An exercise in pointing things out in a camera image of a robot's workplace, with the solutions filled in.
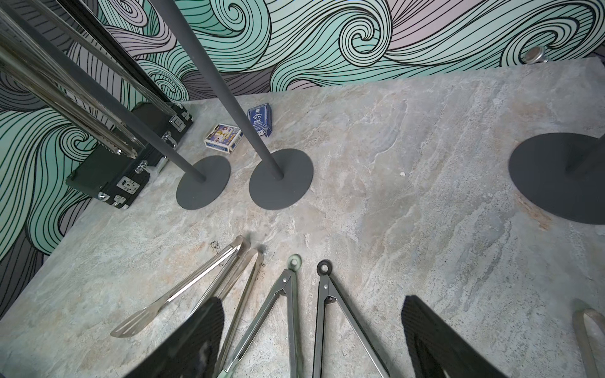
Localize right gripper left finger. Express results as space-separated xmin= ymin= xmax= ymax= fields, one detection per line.
xmin=127 ymin=297 xmax=225 ymax=377

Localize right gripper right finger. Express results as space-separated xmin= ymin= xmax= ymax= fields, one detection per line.
xmin=401 ymin=295 xmax=504 ymax=377

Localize steel tongs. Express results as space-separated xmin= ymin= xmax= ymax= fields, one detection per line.
xmin=30 ymin=1 xmax=176 ymax=116
xmin=214 ymin=249 xmax=264 ymax=377
xmin=1 ymin=4 xmax=143 ymax=159
xmin=110 ymin=236 xmax=250 ymax=338
xmin=572 ymin=299 xmax=604 ymax=377

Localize black tongs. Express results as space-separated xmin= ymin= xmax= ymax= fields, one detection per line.
xmin=312 ymin=259 xmax=391 ymax=377

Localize grey utensil stand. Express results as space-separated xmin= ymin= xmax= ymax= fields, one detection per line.
xmin=1 ymin=1 xmax=231 ymax=209
xmin=508 ymin=132 xmax=604 ymax=225
xmin=152 ymin=1 xmax=314 ymax=210

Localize green tipped tongs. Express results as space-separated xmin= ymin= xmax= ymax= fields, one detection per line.
xmin=216 ymin=254 xmax=304 ymax=378

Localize colourful card box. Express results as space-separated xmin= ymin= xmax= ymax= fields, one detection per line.
xmin=204 ymin=124 xmax=244 ymax=154

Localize blue card box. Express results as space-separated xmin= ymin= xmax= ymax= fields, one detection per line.
xmin=247 ymin=103 xmax=273 ymax=137

